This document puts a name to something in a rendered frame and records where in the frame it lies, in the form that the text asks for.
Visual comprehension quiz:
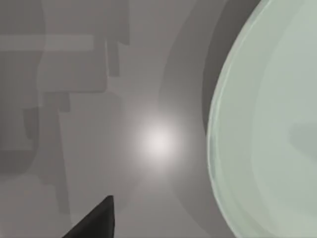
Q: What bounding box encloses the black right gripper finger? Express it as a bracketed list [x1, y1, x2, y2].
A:
[61, 195, 116, 238]

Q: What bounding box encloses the pale green plate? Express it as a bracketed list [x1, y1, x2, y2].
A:
[207, 0, 317, 238]

